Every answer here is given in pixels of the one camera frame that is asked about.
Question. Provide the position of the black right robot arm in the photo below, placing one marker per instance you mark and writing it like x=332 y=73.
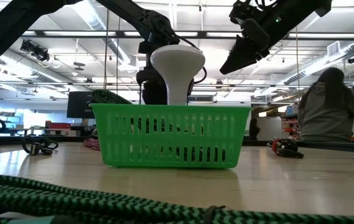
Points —
x=298 y=12

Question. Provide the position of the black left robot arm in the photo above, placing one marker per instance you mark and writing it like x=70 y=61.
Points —
x=5 y=28

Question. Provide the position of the white flood light bulb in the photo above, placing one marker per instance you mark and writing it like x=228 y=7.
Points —
x=178 y=65

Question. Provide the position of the green plastic slotted basket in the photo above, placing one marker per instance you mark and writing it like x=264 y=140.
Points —
x=170 y=155

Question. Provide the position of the white ceiling air vent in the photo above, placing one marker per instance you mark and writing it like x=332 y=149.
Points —
x=333 y=48

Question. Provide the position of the black computer monitor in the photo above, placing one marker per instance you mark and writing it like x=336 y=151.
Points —
x=78 y=105

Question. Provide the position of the black storage shelf rack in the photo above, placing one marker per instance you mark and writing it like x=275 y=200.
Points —
x=288 y=127

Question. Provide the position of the red box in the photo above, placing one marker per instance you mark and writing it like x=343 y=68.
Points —
x=58 y=125

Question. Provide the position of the person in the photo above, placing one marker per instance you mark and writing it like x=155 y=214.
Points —
x=326 y=115

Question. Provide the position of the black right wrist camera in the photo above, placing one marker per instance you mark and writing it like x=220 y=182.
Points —
x=242 y=12

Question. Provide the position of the black ceiling-mounted camera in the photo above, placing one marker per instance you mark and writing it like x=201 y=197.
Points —
x=35 y=49

